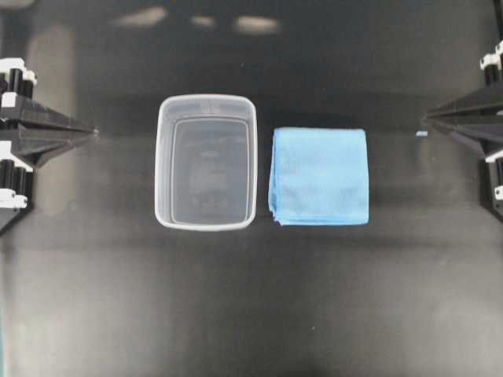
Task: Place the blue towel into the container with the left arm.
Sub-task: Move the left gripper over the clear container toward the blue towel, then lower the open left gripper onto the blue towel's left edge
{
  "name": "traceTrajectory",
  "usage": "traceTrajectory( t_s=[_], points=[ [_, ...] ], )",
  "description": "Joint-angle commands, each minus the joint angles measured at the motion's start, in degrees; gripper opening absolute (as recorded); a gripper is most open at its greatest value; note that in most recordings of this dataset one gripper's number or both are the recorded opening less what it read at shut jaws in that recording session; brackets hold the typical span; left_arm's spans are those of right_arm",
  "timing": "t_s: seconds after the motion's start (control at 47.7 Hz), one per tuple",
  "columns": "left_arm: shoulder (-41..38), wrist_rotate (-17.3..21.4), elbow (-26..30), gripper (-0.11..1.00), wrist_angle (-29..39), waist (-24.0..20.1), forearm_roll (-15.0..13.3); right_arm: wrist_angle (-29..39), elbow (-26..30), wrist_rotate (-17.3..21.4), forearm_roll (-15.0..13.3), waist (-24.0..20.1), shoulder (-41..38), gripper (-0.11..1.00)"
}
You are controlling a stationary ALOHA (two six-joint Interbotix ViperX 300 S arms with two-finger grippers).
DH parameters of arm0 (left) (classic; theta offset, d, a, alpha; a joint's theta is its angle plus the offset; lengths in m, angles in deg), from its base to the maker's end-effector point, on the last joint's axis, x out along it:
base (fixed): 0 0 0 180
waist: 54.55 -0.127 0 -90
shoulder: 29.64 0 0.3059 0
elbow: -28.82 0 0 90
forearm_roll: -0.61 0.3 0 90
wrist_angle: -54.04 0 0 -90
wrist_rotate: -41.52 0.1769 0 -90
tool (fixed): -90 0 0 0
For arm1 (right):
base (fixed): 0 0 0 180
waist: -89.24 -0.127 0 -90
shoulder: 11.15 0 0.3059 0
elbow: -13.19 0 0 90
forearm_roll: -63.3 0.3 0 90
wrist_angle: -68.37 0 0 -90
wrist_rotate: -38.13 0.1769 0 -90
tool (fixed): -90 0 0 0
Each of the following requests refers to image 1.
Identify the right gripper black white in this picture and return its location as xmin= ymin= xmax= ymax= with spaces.
xmin=423 ymin=41 xmax=502 ymax=219

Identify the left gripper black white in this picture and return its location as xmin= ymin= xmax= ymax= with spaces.
xmin=1 ymin=58 xmax=98 ymax=234

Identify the clear plastic container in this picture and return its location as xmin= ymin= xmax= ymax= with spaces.
xmin=154 ymin=94 xmax=258 ymax=232

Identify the folded blue towel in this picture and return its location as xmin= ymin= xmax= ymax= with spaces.
xmin=268 ymin=127 xmax=369 ymax=225

